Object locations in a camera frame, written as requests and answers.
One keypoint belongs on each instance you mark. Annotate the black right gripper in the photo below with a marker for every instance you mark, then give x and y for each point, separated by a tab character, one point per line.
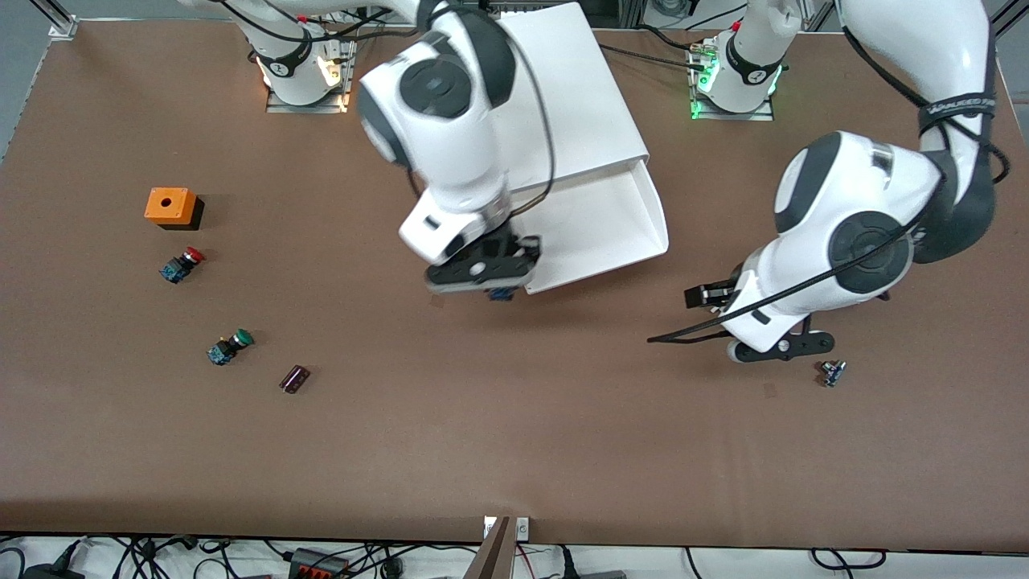
510	244

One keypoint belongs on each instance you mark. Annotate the yellow mushroom push button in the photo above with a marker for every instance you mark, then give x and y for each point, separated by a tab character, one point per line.
502	294

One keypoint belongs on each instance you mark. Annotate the white plastic drawer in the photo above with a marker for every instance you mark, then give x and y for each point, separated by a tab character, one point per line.
595	225

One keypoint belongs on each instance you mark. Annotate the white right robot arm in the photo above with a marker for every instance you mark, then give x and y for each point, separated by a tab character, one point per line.
450	121

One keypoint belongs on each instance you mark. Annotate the white drawer cabinet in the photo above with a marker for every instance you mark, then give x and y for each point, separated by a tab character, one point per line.
579	96

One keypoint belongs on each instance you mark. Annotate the green mushroom push button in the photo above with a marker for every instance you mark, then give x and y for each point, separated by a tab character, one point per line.
227	348

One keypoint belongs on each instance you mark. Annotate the red mushroom push button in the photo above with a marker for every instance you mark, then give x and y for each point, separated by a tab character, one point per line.
178	267

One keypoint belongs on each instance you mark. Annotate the small blue metal potentiometer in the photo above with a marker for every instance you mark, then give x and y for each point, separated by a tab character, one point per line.
832	374

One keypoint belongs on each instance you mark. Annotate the dark maroon cylindrical capacitor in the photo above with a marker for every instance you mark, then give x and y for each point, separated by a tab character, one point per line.
294	379

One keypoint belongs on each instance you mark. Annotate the black orange power strip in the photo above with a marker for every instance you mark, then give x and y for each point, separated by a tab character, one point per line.
317	567

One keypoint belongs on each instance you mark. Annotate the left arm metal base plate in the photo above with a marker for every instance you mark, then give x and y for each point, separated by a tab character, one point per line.
735	116

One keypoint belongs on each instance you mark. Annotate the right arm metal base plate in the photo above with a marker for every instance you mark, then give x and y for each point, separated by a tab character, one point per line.
305	108

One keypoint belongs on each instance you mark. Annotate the small white metal bracket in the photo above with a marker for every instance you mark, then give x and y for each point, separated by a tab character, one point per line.
489	527
522	527

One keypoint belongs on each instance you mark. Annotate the brown camera pole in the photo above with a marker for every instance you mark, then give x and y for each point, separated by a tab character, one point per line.
492	559

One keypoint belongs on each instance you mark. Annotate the orange button enclosure box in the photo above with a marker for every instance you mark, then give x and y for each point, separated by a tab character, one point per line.
169	205

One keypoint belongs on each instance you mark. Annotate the metal table corner bracket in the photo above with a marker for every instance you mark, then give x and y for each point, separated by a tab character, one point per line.
64	26

